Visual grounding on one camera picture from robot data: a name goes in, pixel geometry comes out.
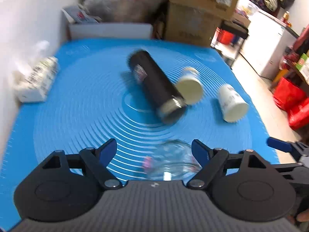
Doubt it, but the clear glass cup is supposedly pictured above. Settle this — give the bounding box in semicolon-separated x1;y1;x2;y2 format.
143;140;202;183

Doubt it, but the white paper cup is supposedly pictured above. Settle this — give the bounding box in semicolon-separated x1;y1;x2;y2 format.
217;84;249;123

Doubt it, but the blue paper cup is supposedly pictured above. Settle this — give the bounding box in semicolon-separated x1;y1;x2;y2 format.
175;67;204;105

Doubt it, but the person's hand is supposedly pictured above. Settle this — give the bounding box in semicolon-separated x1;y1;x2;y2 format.
296;210;309;222

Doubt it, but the black thermos bottle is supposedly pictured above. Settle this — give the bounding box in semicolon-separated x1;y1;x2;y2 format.
128;50;188;125

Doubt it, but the dark wooden table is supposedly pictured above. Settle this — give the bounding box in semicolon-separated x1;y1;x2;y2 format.
269;58;309;92

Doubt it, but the blue silicone mat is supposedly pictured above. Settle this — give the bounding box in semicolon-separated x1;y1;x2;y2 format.
1;39;279;230

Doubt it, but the green white carton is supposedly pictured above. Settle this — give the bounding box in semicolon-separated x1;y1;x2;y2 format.
295;53;309;80

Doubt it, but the white chest freezer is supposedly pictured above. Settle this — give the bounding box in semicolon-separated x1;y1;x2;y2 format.
240;9;299;80

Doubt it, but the white tissue box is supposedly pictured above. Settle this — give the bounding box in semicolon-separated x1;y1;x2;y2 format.
14;40;60;103

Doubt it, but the red bucket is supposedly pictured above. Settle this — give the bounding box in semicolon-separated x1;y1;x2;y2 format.
217;29;234;45

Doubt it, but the white cardboard box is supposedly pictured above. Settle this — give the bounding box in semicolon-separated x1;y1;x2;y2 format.
69;23;153;40

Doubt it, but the lower brown cardboard box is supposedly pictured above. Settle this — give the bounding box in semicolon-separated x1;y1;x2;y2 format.
165;3;222;47

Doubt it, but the white printed paper bag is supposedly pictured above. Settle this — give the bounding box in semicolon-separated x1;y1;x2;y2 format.
62;4;102;24

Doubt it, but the clear plastic bag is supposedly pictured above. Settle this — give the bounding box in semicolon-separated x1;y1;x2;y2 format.
82;0;165;23

